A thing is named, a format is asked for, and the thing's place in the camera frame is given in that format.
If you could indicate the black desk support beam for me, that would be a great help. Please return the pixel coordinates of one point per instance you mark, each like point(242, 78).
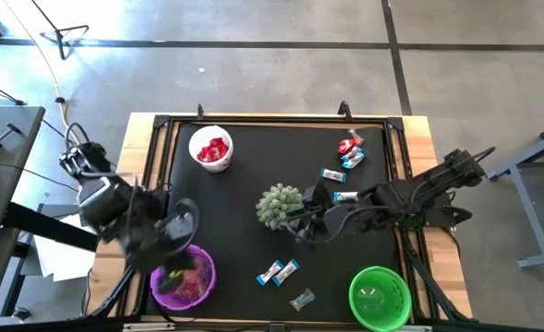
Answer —
point(50, 226)

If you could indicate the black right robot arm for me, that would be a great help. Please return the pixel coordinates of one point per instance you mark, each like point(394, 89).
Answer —
point(392, 198)

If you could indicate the grey desk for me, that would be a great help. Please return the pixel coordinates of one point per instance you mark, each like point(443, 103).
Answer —
point(9, 138)

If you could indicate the clear wrapped blue candy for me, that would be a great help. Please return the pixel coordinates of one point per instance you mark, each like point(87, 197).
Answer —
point(302, 299)

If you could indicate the blue grey metal table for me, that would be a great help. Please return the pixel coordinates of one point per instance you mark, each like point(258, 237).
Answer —
point(530, 212)

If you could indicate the purple plastic bucket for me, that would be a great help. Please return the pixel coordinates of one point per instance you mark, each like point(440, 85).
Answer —
point(184, 305)

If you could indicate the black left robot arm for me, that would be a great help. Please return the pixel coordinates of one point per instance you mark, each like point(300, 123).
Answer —
point(106, 203)

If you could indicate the green plastic bucket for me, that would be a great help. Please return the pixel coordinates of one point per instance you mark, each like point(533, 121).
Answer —
point(378, 299)

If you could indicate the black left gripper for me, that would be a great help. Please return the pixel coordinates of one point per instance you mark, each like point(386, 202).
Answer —
point(180, 265)

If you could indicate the green spiky artificial plant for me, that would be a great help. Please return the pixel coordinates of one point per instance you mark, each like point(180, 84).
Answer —
point(276, 207)

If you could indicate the white plastic bucket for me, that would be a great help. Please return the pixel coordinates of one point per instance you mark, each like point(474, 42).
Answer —
point(219, 166)

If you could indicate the black table mat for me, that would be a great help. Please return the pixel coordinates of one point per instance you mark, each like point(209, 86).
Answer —
point(235, 184)

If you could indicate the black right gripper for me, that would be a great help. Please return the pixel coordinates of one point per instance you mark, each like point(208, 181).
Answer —
point(318, 196)

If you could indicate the colourful snack bag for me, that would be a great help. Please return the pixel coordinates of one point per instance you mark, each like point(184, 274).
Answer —
point(357, 137)

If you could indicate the black tripod stand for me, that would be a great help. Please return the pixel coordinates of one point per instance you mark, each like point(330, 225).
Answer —
point(60, 41)

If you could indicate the white paper sheets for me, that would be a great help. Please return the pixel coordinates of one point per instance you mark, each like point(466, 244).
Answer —
point(60, 258)

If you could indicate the white blue candy bar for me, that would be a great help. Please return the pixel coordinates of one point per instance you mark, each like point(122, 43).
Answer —
point(333, 175)
point(354, 160)
point(286, 272)
point(350, 153)
point(346, 197)
point(269, 272)

